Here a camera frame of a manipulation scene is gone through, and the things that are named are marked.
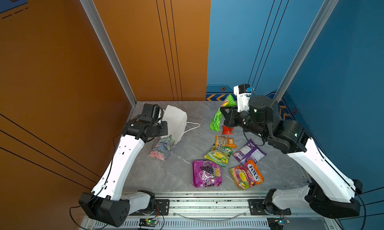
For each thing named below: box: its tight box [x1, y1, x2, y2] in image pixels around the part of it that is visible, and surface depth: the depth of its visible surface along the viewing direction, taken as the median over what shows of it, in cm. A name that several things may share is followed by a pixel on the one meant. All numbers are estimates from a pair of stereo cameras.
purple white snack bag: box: [233, 138, 267, 165], surface depth 91 cm
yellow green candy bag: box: [204, 143, 233, 168], surface depth 88 cm
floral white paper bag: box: [148, 104, 188, 161], surface depth 85 cm
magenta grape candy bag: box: [192, 160, 222, 188], surface depth 79 cm
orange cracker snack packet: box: [215, 135, 237, 149], surface depth 97 cm
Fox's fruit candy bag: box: [229, 159, 265, 190], surface depth 82 cm
